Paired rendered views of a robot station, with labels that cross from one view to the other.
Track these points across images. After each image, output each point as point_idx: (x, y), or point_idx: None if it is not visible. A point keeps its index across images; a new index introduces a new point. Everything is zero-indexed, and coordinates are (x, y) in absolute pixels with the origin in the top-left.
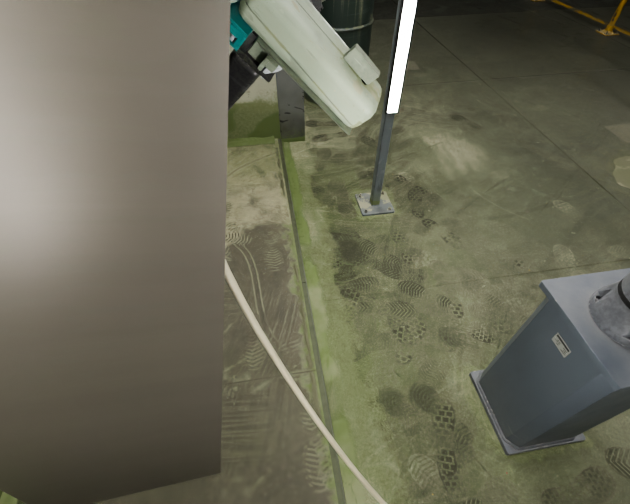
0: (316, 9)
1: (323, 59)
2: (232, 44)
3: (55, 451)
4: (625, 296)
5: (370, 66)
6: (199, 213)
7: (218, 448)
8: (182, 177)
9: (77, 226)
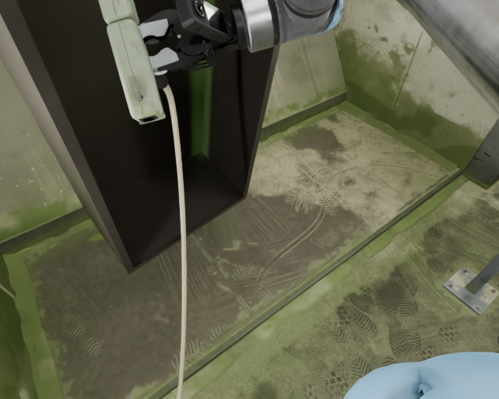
0: (192, 52)
1: (119, 74)
2: None
3: (70, 177)
4: None
5: (132, 90)
6: (42, 102)
7: (117, 252)
8: (32, 83)
9: (25, 81)
